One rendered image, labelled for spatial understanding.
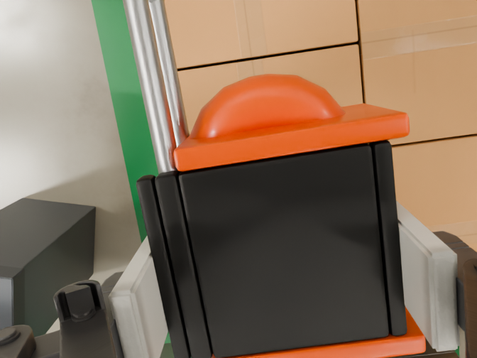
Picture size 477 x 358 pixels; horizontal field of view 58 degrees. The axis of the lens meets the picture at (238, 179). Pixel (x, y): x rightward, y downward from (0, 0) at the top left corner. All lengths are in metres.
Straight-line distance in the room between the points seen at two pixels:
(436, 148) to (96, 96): 1.01
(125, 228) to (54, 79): 0.53
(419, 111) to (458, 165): 0.13
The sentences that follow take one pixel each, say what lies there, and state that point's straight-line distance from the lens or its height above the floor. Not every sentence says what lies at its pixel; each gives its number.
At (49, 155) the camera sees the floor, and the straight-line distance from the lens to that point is 1.54.
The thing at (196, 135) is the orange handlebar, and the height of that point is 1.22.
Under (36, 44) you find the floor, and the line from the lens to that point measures 1.53.
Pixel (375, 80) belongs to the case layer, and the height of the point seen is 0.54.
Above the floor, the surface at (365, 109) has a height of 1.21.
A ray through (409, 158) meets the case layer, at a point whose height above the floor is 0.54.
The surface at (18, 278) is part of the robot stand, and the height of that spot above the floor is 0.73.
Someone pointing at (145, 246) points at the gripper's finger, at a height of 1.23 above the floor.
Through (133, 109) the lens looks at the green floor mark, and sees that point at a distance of 1.42.
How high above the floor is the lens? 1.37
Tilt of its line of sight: 77 degrees down
